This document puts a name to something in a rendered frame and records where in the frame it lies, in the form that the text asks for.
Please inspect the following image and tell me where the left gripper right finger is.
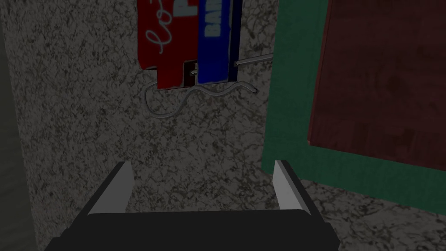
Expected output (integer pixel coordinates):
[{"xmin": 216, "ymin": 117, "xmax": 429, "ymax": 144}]
[{"xmin": 272, "ymin": 159, "xmax": 312, "ymax": 214}]

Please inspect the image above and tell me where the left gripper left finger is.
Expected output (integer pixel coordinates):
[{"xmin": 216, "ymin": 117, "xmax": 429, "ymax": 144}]
[{"xmin": 81, "ymin": 160, "xmax": 135, "ymax": 219}]

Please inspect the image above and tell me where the brown wooden panel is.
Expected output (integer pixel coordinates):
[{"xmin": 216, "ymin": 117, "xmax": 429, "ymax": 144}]
[{"xmin": 307, "ymin": 0, "xmax": 446, "ymax": 172}]

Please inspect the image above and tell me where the blue book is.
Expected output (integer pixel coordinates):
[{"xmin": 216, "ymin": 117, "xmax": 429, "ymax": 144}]
[{"xmin": 196, "ymin": 0, "xmax": 233, "ymax": 85}]

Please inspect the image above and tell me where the red book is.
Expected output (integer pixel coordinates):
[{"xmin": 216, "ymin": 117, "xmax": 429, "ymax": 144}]
[{"xmin": 136, "ymin": 0, "xmax": 199, "ymax": 91}]

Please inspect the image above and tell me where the grey wire book rack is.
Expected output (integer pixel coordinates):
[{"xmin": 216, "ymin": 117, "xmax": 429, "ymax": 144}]
[{"xmin": 144, "ymin": 53, "xmax": 274, "ymax": 118}]

